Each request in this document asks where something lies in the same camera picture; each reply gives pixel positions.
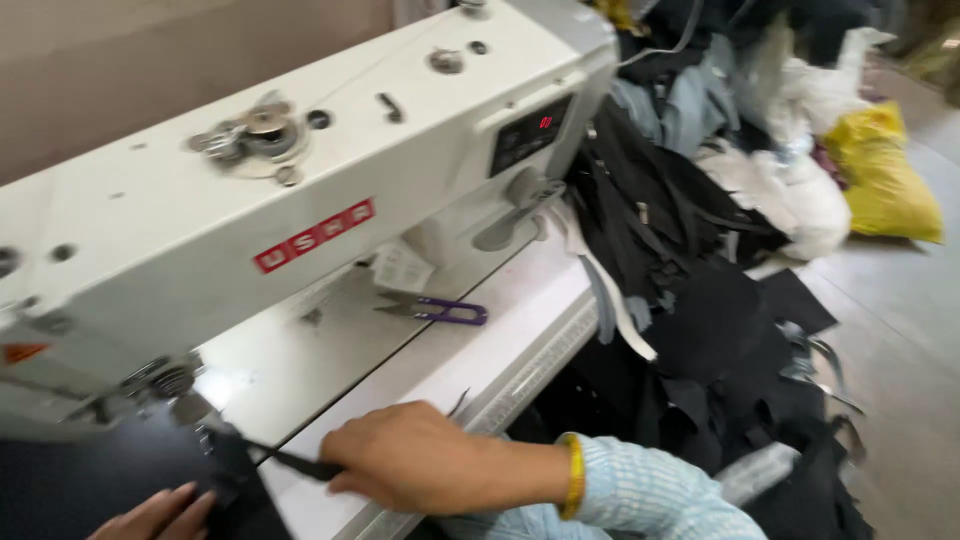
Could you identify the heap of black fabric scraps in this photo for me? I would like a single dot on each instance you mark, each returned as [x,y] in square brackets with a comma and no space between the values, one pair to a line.
[705,337]

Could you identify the purple thread snips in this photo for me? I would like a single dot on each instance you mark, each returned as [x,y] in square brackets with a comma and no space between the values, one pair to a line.
[439,309]

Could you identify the person's right fingers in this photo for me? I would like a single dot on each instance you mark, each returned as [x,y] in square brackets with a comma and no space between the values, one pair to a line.
[349,469]

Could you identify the yellow plastic bag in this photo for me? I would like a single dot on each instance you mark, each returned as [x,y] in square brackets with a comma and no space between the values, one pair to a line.
[885,176]

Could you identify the person's left hand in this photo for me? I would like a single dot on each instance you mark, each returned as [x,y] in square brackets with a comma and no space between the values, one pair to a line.
[161,516]

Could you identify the white fabric strip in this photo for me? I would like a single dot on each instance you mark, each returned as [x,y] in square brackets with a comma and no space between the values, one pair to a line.
[604,292]

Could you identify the pile of light blue garments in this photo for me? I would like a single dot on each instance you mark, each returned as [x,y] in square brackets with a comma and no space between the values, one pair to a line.
[682,101]

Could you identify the white paper tag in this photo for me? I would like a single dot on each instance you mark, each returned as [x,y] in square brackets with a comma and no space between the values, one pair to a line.
[401,268]

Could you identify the white industrial sewing machine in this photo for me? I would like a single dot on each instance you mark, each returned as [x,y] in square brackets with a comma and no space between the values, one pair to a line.
[225,195]

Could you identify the gold bangle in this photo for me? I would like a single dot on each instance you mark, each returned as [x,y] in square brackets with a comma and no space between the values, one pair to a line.
[574,476]

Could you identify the dark navy fabric piece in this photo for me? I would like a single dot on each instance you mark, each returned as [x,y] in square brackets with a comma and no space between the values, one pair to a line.
[112,480]

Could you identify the white plastic bag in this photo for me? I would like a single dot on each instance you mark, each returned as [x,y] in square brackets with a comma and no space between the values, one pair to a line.
[802,187]

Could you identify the person's left fingers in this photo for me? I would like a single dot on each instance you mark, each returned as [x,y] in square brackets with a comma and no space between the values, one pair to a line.
[176,506]

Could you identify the person's right hand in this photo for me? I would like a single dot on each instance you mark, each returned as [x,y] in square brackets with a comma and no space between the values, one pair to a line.
[420,457]

